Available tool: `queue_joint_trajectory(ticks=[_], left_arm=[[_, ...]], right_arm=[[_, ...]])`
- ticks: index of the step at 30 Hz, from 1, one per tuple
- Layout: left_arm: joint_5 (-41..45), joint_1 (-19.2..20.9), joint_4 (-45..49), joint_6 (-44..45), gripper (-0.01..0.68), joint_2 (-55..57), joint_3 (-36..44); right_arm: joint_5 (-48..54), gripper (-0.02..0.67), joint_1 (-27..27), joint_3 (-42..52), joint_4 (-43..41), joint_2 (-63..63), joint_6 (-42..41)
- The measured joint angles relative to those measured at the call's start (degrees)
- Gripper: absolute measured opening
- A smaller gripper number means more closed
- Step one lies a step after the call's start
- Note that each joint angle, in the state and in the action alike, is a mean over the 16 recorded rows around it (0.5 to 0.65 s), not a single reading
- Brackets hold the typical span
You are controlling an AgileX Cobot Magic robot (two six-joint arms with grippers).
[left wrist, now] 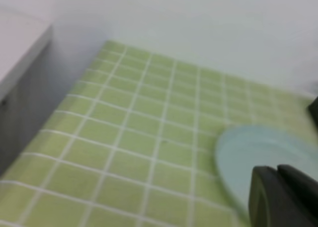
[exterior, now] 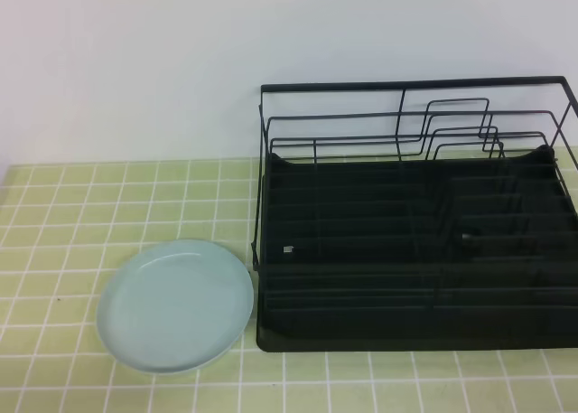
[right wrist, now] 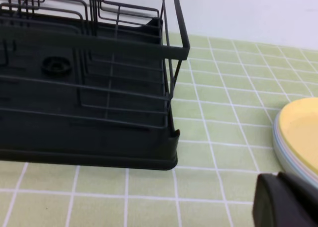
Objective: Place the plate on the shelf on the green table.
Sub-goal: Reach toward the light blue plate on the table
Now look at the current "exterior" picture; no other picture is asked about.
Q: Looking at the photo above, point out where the light blue round plate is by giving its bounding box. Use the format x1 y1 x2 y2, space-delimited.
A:
96 239 254 374

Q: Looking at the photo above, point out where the black plastic drip tray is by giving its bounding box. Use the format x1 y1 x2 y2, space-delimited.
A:
257 145 577 352

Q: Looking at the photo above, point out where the black wire dish rack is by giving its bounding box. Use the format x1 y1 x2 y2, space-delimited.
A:
253 77 577 320

